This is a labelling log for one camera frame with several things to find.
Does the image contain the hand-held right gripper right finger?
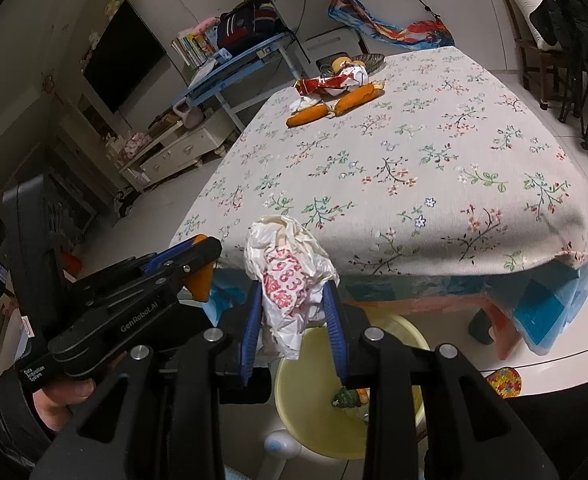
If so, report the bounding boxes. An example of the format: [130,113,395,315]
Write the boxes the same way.
[322,282,560,480]

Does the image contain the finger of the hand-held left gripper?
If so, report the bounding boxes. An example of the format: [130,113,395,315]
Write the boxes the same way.
[48,236,223,378]
[71,245,195,322]

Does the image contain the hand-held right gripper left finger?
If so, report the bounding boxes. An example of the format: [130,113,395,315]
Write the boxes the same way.
[31,282,265,480]

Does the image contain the green pouch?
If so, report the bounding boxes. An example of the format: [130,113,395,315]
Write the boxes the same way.
[331,386,362,408]

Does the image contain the white bag with red print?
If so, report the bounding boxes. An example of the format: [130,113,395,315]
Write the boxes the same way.
[244,214,341,362]

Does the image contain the yellow plastic bin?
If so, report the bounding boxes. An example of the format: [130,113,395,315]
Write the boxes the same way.
[274,312,432,461]

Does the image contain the red and white wrapper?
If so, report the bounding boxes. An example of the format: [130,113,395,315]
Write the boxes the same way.
[295,64,371,98]

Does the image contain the person's left forearm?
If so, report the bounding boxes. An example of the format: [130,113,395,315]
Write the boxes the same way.
[0,367,57,480]

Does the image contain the person's left hand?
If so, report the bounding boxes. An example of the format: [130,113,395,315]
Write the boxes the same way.
[32,377,97,433]

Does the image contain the black shoes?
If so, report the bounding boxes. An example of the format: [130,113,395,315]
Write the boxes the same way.
[112,187,139,218]

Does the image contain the dark display cabinet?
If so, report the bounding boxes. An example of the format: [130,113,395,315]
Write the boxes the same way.
[0,135,117,281]

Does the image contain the white television cabinet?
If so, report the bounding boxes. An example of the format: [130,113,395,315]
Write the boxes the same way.
[118,117,239,193]

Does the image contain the white round plastic object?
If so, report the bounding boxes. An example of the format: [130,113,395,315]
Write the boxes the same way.
[263,430,305,461]

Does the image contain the pink floral bag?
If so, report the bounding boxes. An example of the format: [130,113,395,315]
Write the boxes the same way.
[122,131,151,157]

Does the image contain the pink kettlebell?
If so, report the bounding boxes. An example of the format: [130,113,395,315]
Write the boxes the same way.
[172,99,205,130]

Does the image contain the teal table leg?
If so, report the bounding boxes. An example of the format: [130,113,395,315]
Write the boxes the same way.
[468,309,495,346]

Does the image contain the floral tablecloth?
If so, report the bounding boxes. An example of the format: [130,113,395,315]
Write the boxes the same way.
[170,46,588,281]

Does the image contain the blue desk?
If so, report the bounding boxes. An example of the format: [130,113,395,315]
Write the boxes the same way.
[184,30,305,133]

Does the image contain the black television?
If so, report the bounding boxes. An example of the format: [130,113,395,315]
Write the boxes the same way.
[82,0,168,116]

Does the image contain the row of books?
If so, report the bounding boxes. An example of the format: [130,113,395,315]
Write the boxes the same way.
[170,30,219,68]

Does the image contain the blue checked tablecloth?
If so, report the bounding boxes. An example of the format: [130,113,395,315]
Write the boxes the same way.
[209,250,588,361]

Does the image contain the dark striped backpack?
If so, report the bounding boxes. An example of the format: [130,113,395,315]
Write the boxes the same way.
[216,0,279,53]

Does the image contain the white air purifier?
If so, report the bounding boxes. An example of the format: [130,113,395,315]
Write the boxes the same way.
[304,29,362,63]

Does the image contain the dark fruit dish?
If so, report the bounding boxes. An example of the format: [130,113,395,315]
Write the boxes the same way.
[316,53,387,75]

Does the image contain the colourful printed bag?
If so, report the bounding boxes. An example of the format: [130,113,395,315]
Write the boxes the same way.
[328,0,456,51]

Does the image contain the wooden chair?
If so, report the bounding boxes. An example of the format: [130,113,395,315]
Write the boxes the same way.
[486,0,570,106]

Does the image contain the black folding chairs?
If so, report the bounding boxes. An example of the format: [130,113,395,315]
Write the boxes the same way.
[544,0,588,176]

